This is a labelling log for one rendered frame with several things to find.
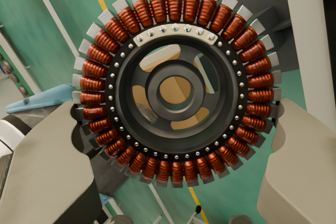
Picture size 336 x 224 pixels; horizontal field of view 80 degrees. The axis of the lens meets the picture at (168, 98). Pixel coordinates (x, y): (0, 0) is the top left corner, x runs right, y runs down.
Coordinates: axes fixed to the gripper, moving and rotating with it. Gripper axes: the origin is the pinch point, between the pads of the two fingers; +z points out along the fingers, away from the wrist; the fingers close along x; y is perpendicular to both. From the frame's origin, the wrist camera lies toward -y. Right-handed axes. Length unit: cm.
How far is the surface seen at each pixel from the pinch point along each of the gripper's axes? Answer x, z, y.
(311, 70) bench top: 19.6, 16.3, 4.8
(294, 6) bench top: 15.8, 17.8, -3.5
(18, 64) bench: -140, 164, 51
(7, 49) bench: -146, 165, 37
